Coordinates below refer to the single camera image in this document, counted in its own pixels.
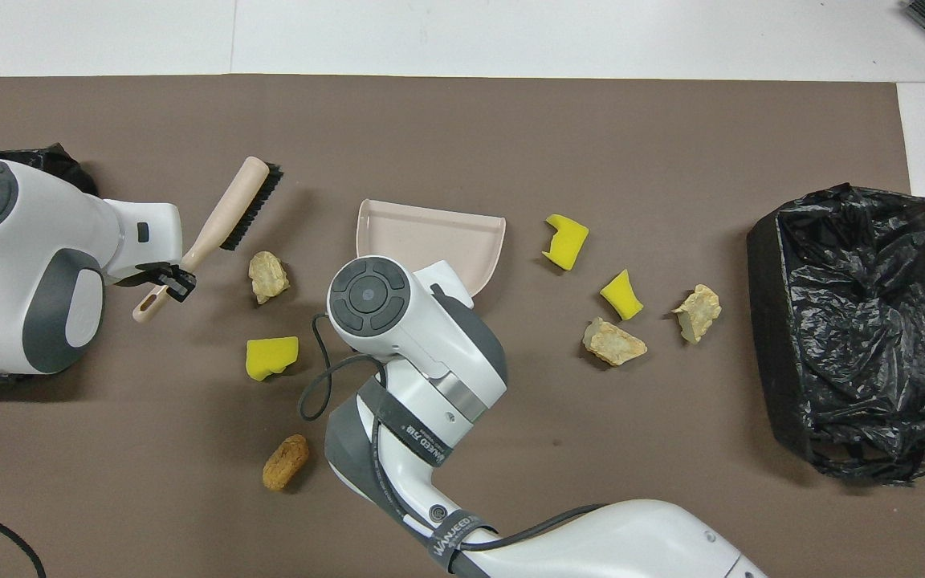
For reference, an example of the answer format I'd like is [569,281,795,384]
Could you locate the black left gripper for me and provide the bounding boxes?
[113,263,198,304]

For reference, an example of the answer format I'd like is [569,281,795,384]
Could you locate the beige hand brush black bristles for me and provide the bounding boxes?
[132,156,284,324]

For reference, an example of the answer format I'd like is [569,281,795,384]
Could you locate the beige foam chunk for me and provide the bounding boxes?
[671,283,723,344]
[248,251,291,304]
[582,316,648,367]

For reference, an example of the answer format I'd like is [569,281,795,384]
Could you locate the chunky yellow sponge piece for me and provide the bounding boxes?
[245,336,300,381]

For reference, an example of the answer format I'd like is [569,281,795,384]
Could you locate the brown bread-like piece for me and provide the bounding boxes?
[262,434,310,491]

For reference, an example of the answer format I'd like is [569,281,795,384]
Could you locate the beige plastic dustpan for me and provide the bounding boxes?
[356,199,507,311]

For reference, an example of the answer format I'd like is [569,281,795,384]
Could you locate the notched yellow-green sponge piece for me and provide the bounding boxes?
[542,214,590,271]

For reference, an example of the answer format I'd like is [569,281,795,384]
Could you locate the small yellow sponge piece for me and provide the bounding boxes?
[599,269,645,321]

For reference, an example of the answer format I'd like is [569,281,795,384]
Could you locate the black bag lined bin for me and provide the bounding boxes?
[747,183,925,486]
[0,144,100,385]

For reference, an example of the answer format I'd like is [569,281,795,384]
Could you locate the brown paper table mat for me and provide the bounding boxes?
[0,75,925,578]

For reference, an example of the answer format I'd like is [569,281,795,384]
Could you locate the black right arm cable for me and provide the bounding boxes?
[299,313,387,422]

